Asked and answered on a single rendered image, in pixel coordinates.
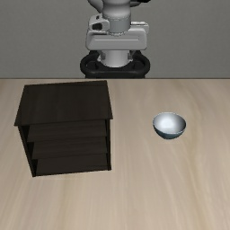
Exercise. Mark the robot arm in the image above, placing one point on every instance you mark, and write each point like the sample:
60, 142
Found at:
116, 12

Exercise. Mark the dark wooden shelf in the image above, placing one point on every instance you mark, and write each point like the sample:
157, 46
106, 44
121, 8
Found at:
64, 101

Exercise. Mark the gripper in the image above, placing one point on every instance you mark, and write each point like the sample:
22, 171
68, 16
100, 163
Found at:
116, 41

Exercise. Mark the white porcelain bowl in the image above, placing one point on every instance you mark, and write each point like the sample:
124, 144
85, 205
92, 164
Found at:
169, 124

